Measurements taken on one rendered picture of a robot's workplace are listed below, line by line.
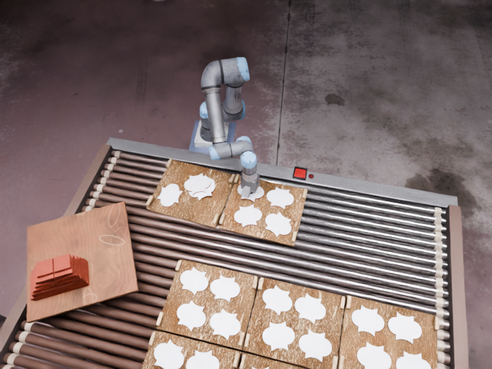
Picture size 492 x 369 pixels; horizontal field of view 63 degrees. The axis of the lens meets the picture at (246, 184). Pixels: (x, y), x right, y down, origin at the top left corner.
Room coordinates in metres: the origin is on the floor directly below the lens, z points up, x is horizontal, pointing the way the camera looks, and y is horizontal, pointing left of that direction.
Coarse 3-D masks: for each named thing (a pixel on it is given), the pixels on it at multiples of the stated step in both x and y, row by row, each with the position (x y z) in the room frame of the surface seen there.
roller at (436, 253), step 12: (108, 192) 1.27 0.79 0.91; (120, 192) 1.25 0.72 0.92; (132, 192) 1.25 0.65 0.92; (300, 228) 0.94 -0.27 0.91; (312, 228) 0.93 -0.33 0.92; (324, 228) 0.93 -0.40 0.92; (348, 240) 0.86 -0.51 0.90; (360, 240) 0.85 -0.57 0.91; (372, 240) 0.84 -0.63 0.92; (384, 240) 0.84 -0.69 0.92; (408, 252) 0.77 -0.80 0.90; (420, 252) 0.76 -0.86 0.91; (432, 252) 0.75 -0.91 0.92; (444, 252) 0.75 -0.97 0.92
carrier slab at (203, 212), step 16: (176, 160) 1.44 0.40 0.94; (176, 176) 1.32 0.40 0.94; (208, 176) 1.30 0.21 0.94; (224, 176) 1.29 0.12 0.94; (160, 192) 1.22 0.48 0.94; (224, 192) 1.19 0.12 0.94; (160, 208) 1.12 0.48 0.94; (176, 208) 1.11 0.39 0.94; (192, 208) 1.10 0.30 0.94; (208, 208) 1.09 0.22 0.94; (208, 224) 1.00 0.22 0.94
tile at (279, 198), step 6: (270, 192) 1.16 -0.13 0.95; (276, 192) 1.16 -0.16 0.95; (282, 192) 1.16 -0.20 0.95; (288, 192) 1.15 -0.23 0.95; (270, 198) 1.12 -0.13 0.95; (276, 198) 1.12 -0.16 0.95; (282, 198) 1.11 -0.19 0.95; (288, 198) 1.11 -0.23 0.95; (276, 204) 1.08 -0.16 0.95; (282, 204) 1.08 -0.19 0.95; (288, 204) 1.07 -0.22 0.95
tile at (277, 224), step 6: (270, 216) 1.01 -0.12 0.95; (276, 216) 1.01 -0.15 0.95; (282, 216) 1.01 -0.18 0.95; (270, 222) 0.98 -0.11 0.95; (276, 222) 0.97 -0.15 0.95; (282, 222) 0.97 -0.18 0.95; (288, 222) 0.97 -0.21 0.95; (270, 228) 0.94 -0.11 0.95; (276, 228) 0.93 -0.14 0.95; (282, 228) 0.93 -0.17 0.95; (288, 228) 0.93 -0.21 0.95; (276, 234) 0.90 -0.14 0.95; (282, 234) 0.90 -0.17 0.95
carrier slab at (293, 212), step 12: (264, 192) 1.17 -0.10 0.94; (300, 192) 1.15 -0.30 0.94; (228, 204) 1.11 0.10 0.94; (240, 204) 1.10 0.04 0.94; (252, 204) 1.10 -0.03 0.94; (264, 204) 1.09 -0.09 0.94; (300, 204) 1.07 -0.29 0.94; (228, 216) 1.04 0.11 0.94; (264, 216) 1.02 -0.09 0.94; (288, 216) 1.01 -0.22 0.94; (300, 216) 1.00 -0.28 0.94; (228, 228) 0.96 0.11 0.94; (240, 228) 0.96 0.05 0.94; (252, 228) 0.95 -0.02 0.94; (264, 228) 0.95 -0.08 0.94; (276, 240) 0.87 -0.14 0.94; (288, 240) 0.87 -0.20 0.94
